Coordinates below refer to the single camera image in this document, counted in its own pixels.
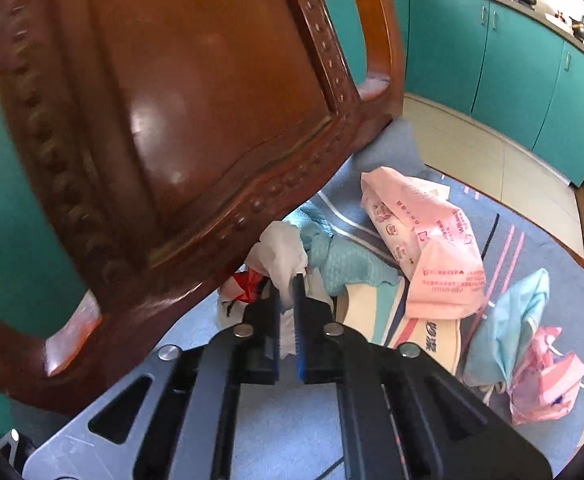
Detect brown carved wooden chair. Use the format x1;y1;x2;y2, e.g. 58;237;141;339
0;0;405;417

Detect pink printed plastic bag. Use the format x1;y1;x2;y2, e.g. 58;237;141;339
360;166;488;321

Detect white tissue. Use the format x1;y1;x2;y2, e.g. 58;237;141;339
244;220;309;309

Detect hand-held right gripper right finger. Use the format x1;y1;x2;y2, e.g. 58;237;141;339
293;272;553;480

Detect teal textured cloth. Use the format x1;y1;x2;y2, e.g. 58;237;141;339
282;204;403;297

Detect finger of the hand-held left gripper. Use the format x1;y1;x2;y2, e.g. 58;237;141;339
0;428;37;464

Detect teal kitchen cabinets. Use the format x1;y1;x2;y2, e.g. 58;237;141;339
0;0;584;441

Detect pink plastic packet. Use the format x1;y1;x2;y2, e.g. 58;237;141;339
507;326;584;426

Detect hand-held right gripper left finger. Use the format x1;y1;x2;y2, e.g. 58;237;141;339
22;280;281;480

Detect blue striped blanket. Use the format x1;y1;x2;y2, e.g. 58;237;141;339
12;120;584;480

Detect light teal plastic wrapper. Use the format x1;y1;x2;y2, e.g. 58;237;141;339
463;268;552;392

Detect cream paper cup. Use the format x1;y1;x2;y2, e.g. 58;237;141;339
337;280;462;377

